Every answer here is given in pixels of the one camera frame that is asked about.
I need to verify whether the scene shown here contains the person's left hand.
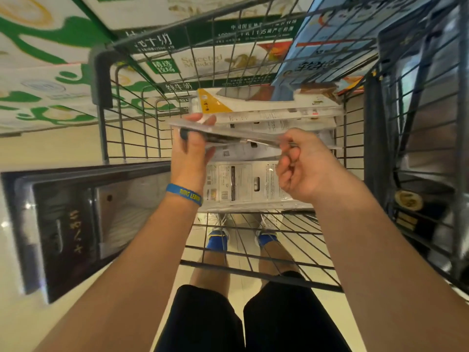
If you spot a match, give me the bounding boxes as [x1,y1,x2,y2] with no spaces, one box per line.
[170,112,217,197]

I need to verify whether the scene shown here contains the black shorts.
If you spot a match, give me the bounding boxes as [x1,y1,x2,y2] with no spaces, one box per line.
[153,271,352,352]

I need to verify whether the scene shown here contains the person's right hand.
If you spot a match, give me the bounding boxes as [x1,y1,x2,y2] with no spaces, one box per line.
[275,128,362,204]

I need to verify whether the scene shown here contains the pile of white knife packets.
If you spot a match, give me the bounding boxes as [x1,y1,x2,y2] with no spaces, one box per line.
[190,88,345,213]

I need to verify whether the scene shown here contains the grey wire shopping cart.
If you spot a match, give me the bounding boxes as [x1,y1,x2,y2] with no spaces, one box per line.
[89,0,469,294]

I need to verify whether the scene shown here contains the stack of dark green cartons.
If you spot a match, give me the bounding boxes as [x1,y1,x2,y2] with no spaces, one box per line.
[79,0,316,103]

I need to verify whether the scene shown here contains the blue sock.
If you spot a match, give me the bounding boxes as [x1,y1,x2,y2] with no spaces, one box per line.
[256,230,279,248]
[205,229,230,252]

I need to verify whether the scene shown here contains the stack of light blue cartons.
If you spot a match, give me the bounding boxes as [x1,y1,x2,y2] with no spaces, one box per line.
[271,0,437,103]

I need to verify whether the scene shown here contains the blue wristband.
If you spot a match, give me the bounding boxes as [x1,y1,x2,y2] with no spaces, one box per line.
[165,183,203,207]

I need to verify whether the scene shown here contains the black cleaver packets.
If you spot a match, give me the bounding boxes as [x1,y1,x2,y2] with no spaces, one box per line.
[1,161,173,304]
[379,7,469,279]

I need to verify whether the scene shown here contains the blue left sock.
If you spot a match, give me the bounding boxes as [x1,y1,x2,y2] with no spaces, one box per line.
[205,229,230,252]

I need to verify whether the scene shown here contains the person's left leg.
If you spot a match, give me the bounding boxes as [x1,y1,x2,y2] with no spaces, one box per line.
[189,247,232,290]

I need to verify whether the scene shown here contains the person's right forearm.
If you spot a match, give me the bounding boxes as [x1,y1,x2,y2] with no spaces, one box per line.
[311,179,469,352]

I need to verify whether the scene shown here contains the person's right leg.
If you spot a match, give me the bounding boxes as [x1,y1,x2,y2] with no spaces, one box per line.
[258,238,294,281]

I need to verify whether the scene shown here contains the blue right sock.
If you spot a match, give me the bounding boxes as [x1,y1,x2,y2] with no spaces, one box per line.
[256,230,279,248]

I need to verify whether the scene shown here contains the white left shoe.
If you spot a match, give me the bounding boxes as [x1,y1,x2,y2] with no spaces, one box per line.
[207,212,231,233]

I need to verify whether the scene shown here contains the white shoe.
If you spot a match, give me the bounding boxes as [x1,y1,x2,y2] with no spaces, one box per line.
[256,212,281,235]
[207,212,231,233]

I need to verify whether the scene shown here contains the person's leg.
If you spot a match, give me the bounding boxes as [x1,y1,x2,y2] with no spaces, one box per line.
[258,238,294,281]
[189,247,232,290]

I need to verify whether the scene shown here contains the white right shoe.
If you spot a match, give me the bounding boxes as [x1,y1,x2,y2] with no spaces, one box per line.
[256,212,281,235]

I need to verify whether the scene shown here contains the person's left forearm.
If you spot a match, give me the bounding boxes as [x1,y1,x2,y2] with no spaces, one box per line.
[35,194,202,352]

